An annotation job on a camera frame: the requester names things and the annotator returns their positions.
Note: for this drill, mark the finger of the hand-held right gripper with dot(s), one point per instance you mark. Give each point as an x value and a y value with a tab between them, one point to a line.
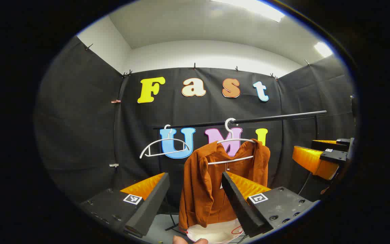
327	145
310	161

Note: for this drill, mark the small ceiling light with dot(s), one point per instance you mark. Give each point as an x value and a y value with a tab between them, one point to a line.
323	49

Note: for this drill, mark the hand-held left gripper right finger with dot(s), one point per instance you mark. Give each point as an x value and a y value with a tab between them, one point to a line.
240	206

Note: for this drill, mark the pink clip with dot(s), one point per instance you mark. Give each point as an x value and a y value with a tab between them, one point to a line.
115	101

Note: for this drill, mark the black backdrop cloth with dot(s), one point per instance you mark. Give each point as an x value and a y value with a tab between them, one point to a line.
80	135

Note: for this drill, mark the white clip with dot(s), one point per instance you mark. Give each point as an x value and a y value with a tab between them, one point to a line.
113	165

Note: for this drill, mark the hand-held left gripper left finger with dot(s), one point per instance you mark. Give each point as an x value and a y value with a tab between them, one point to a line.
151	206

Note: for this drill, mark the black clothes rack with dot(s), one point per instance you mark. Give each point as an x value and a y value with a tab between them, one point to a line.
283	116

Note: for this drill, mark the white plastic hanger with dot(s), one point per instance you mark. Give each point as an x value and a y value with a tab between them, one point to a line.
230	160
168	139

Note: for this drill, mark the white laundry hamper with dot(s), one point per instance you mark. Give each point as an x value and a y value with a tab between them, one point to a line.
215	234

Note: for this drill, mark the row of black clips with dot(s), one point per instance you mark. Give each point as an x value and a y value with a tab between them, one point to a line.
194	66

